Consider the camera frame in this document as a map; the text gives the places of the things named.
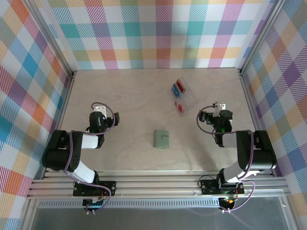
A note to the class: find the white card with red circle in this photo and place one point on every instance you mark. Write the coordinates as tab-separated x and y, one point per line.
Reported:
180	106

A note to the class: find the green leather card holder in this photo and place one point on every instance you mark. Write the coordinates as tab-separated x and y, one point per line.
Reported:
160	140

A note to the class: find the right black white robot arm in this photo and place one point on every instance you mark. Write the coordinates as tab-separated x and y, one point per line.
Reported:
261	153

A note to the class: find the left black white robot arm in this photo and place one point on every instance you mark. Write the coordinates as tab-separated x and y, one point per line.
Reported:
60	148

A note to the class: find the clear plastic card box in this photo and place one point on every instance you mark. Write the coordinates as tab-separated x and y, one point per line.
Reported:
188	99

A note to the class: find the orange light controller board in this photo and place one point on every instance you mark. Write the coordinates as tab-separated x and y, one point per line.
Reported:
229	201

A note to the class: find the green terminal controller board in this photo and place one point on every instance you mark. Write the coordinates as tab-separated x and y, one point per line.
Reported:
96	204

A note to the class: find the perforated metal strip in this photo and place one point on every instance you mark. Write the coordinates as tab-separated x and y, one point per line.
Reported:
156	204

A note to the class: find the grey metal panel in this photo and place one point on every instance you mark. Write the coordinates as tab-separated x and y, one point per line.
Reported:
156	219

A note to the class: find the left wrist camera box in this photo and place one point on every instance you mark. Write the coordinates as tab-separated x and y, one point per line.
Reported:
99	110

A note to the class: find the aluminium side rail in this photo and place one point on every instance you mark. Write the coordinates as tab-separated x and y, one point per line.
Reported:
256	119
59	119

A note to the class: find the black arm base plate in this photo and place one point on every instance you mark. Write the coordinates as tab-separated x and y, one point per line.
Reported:
108	188
208	188

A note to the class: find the aluminium rail frame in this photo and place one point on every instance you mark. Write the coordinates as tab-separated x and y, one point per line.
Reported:
156	185

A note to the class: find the aluminium frame post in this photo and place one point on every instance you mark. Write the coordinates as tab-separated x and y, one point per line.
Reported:
57	40
260	36

